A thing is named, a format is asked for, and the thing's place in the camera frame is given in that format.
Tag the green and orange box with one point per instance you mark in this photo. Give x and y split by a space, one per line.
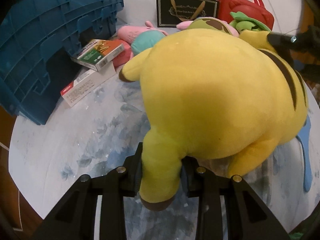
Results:
98 53

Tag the red plastic case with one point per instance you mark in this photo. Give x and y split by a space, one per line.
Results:
252 8

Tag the black framed picture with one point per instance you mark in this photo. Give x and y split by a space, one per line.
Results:
172 12

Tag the green hat plush toy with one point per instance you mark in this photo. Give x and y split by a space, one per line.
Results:
242 22

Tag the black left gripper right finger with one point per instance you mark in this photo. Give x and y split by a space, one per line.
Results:
196 179

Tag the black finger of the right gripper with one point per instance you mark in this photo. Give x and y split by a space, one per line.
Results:
280 40

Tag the yellow plush toy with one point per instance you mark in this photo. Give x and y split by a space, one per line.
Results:
211 95

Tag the red and white box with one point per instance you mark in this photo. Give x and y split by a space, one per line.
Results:
87 81

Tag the blue plastic crate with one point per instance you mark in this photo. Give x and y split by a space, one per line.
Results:
38 39

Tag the blue boomerang toy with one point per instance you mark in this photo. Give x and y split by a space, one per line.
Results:
303 137

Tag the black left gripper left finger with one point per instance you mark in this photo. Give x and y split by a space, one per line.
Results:
125 180

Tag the pink pig plush toy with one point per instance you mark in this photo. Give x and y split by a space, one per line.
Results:
135 40

